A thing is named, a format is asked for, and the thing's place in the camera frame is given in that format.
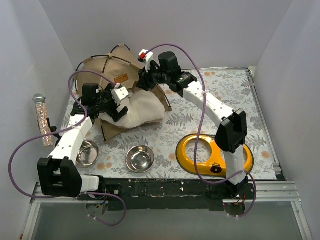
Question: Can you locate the cream fluffy pillow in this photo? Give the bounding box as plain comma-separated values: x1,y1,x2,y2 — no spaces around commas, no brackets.
99,89,165,129

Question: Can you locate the beige fabric pet tent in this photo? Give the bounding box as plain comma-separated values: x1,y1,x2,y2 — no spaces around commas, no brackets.
74,44,173,143

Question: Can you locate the black tent pole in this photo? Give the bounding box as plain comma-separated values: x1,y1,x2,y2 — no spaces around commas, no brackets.
74,44,173,141

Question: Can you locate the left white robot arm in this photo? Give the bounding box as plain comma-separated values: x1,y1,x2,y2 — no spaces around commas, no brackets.
37,83,129,200

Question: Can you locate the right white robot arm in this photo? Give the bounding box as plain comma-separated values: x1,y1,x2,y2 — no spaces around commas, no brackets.
136,49,248,199

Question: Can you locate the right steel bowl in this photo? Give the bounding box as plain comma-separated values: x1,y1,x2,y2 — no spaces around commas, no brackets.
125,145,155,174

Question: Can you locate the steel bowl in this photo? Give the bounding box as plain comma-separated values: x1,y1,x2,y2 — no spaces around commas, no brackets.
76,140,99,168
125,145,155,174

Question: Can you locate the left steel bowl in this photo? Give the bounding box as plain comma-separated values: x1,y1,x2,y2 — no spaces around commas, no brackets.
76,140,99,168

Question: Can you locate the glitter toy microphone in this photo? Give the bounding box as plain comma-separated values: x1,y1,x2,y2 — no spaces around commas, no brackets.
32,93,54,147

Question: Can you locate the floral table mat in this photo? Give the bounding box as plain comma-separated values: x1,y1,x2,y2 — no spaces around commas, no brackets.
76,70,276,180

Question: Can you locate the yellow double bowl holder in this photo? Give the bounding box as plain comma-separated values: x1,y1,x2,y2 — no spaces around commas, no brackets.
175,133,255,178

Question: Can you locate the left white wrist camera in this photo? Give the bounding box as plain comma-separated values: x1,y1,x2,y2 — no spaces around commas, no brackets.
111,83,130,106

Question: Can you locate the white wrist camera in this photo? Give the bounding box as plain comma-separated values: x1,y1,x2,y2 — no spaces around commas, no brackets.
111,83,130,106
138,49,154,72

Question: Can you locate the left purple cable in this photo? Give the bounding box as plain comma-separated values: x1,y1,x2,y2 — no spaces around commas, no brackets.
9,69,127,227

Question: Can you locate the purple cable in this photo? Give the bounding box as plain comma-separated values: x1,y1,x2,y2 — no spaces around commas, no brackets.
9,69,127,227
148,44,257,219

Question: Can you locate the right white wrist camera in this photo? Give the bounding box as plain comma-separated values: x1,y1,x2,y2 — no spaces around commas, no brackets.
138,49,154,72

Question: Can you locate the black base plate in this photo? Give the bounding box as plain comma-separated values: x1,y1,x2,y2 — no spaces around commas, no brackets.
43,176,287,212

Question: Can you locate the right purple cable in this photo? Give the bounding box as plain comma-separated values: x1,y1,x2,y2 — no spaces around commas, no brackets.
148,44,257,219

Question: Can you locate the aluminium frame rail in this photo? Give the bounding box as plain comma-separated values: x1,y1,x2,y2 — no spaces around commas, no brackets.
21,181,312,240

